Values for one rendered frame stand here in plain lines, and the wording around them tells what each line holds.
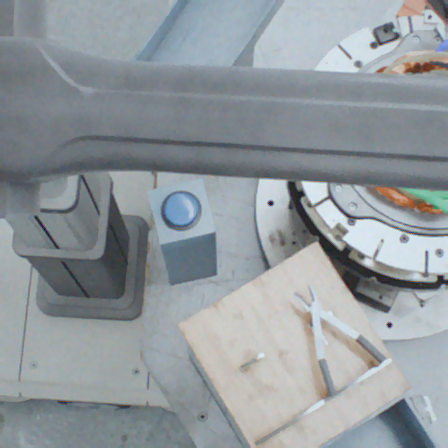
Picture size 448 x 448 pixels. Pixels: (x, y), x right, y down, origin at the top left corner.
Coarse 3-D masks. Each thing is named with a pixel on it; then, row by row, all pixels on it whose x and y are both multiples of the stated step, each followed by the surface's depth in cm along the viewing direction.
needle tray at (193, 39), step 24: (192, 0) 128; (216, 0) 128; (240, 0) 128; (264, 0) 128; (168, 24) 125; (192, 24) 127; (216, 24) 127; (240, 24) 127; (264, 24) 125; (144, 48) 122; (168, 48) 126; (192, 48) 126; (216, 48) 126; (240, 48) 122
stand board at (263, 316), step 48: (240, 288) 114; (288, 288) 114; (336, 288) 114; (192, 336) 113; (240, 336) 113; (288, 336) 113; (336, 336) 113; (240, 384) 111; (288, 384) 111; (336, 384) 111; (384, 384) 111; (288, 432) 110; (336, 432) 110
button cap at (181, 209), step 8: (168, 200) 119; (176, 200) 119; (184, 200) 119; (192, 200) 119; (168, 208) 119; (176, 208) 119; (184, 208) 119; (192, 208) 119; (168, 216) 118; (176, 216) 118; (184, 216) 118; (192, 216) 118; (176, 224) 118; (184, 224) 118
